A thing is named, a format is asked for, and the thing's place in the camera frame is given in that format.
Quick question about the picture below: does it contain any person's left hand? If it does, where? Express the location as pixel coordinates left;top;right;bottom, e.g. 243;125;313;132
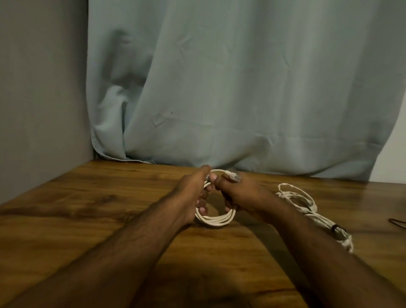
165;165;212;226

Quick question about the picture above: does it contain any person's right hand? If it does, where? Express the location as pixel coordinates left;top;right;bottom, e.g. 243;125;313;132
211;175;276;223

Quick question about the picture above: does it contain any white cable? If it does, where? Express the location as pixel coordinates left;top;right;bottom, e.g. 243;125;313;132
194;169;243;228
275;183;354;254

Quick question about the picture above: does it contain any person's left forearm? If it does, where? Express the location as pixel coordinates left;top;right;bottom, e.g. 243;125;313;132
0;194;194;308

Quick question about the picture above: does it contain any person's right forearm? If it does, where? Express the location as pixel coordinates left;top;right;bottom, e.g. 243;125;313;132
254;198;406;308

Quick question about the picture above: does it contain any light blue curtain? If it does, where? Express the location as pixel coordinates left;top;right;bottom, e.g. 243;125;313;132
86;0;406;182

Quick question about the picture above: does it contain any bundled white cable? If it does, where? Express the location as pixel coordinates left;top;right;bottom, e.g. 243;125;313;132
275;183;354;254

